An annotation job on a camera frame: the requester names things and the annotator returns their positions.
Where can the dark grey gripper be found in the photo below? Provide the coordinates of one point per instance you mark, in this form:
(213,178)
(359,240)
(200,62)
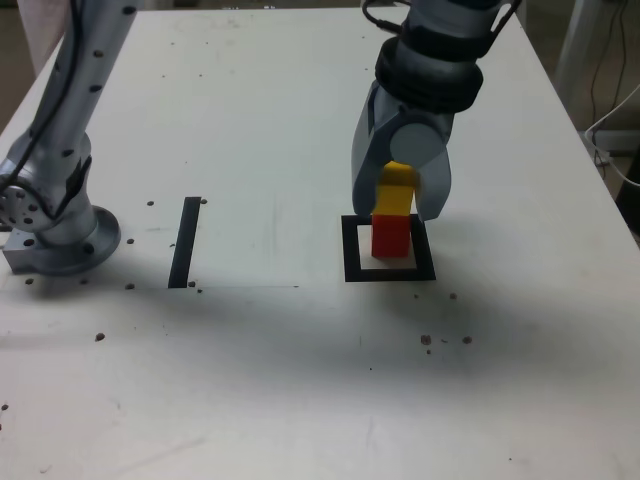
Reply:
(425,117)

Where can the yellow cube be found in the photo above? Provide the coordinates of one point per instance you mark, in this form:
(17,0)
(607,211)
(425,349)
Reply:
(395,197)

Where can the red cube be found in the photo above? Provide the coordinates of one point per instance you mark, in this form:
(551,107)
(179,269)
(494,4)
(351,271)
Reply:
(390,237)

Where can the black tape square outline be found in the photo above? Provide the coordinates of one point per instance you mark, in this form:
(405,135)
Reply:
(350,250)

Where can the black tape strip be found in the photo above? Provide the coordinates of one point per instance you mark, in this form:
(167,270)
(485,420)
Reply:
(184,240)

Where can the grey metal post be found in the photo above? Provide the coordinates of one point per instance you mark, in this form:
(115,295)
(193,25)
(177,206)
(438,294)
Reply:
(580,40)

